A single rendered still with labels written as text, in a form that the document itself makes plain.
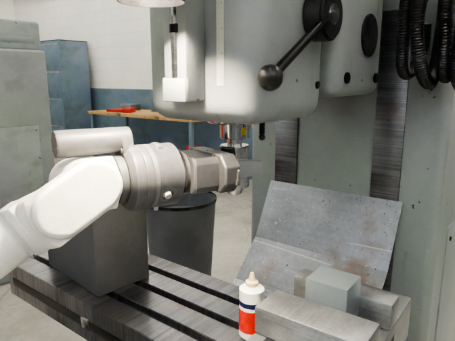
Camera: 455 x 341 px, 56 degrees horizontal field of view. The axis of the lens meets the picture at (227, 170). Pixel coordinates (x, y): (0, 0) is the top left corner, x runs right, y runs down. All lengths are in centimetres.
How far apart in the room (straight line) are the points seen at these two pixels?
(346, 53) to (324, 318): 39
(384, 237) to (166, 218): 177
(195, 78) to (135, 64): 676
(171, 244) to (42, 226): 212
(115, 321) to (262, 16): 56
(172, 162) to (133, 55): 680
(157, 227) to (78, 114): 556
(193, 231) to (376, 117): 181
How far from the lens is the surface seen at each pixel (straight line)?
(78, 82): 798
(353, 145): 96
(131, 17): 742
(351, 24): 72
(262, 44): 54
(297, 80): 60
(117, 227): 85
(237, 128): 63
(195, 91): 55
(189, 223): 255
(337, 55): 68
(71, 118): 791
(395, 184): 94
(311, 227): 100
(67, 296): 92
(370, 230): 95
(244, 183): 65
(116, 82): 771
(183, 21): 55
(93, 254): 85
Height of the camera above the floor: 137
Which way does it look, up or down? 12 degrees down
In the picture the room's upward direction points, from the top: straight up
